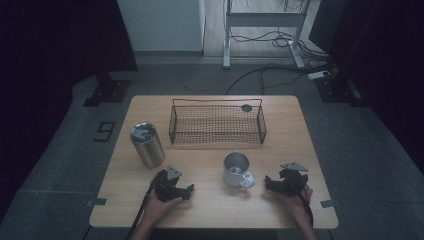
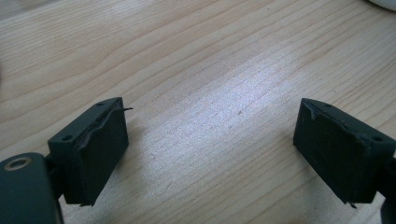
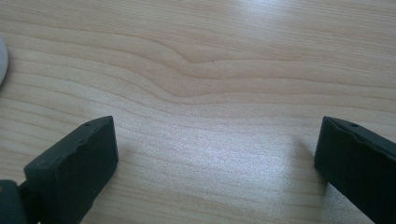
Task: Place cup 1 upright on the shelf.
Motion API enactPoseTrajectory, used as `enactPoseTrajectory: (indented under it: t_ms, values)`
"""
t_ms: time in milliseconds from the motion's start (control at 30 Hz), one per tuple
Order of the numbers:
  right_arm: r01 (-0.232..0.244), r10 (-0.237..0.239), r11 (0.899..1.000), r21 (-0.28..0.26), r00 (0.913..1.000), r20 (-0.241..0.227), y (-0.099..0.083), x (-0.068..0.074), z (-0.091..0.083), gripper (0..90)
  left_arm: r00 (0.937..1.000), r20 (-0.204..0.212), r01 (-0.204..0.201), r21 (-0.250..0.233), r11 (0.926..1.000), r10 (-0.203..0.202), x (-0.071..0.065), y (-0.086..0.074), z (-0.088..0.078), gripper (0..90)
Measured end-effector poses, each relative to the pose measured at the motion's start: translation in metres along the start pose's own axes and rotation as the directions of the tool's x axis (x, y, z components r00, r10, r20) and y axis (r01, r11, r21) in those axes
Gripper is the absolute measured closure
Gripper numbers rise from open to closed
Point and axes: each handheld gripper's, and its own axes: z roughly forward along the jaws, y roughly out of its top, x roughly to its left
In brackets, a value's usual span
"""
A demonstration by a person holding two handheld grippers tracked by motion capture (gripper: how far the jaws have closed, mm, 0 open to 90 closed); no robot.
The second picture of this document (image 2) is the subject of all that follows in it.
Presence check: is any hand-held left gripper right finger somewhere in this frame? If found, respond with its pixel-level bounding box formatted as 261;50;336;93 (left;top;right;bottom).
292;97;396;209

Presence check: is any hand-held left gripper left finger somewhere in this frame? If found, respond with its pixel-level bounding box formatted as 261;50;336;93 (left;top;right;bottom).
47;96;134;207

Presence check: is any white cup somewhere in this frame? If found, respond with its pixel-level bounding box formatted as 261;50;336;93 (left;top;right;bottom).
368;0;396;12

